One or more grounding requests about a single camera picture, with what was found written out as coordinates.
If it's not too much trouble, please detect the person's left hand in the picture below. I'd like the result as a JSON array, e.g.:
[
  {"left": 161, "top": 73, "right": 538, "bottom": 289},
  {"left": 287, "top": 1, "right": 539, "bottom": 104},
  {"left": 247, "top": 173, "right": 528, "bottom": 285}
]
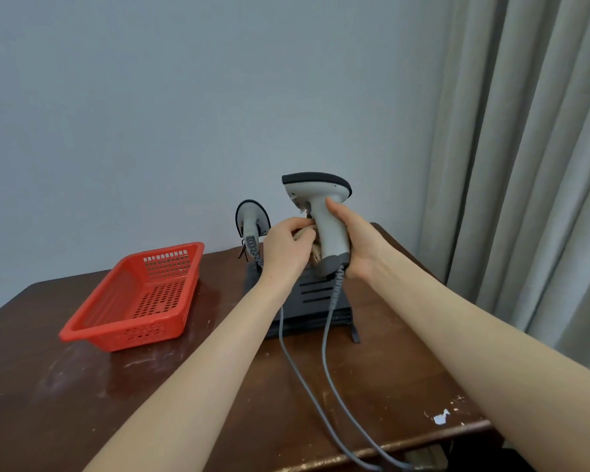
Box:
[{"left": 263, "top": 217, "right": 318, "bottom": 290}]

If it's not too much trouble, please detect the person's right hand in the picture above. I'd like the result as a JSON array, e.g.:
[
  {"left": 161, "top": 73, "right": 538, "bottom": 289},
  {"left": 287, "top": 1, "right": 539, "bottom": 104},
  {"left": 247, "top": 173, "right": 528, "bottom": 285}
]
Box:
[{"left": 325, "top": 196, "right": 400, "bottom": 284}]

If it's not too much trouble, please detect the grey handheld barcode scanner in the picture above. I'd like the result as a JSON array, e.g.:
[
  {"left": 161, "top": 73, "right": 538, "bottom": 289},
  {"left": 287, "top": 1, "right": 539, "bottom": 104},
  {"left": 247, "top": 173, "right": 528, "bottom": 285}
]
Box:
[
  {"left": 234, "top": 199, "right": 272, "bottom": 264},
  {"left": 281, "top": 172, "right": 353, "bottom": 278}
]

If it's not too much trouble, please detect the beige cleaning cloth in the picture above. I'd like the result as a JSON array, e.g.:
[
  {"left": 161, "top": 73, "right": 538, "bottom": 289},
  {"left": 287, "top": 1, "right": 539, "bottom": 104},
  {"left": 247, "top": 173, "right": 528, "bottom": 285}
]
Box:
[{"left": 295, "top": 228, "right": 326, "bottom": 267}]

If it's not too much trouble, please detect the person's left forearm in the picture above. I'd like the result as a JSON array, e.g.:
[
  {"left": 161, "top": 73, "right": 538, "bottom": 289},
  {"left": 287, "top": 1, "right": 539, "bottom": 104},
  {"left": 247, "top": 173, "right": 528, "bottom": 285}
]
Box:
[{"left": 83, "top": 277, "right": 305, "bottom": 472}]

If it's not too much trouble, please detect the person's right forearm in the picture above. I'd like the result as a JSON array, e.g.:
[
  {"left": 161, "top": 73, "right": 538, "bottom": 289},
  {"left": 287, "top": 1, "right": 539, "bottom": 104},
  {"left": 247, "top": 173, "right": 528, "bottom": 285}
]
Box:
[{"left": 369, "top": 241, "right": 590, "bottom": 472}]

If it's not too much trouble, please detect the black slotted metal stand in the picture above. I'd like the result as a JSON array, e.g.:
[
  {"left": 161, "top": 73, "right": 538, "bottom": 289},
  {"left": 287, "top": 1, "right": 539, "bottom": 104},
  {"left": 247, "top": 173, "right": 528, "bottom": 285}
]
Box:
[{"left": 242, "top": 248, "right": 363, "bottom": 345}]

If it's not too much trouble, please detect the red plastic basket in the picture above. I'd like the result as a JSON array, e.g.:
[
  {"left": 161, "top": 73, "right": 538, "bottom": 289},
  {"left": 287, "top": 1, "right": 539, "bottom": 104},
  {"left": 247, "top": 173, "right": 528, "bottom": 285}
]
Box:
[{"left": 59, "top": 242, "right": 205, "bottom": 353}]

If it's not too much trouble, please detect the grey curtain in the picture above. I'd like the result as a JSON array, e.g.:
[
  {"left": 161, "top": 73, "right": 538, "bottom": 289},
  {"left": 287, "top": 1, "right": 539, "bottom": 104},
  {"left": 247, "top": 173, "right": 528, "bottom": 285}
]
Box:
[{"left": 417, "top": 0, "right": 590, "bottom": 380}]

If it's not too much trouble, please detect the white power strip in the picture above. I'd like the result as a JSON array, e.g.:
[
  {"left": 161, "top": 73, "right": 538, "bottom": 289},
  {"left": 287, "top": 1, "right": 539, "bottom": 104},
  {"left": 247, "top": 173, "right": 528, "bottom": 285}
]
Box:
[{"left": 404, "top": 446, "right": 449, "bottom": 471}]

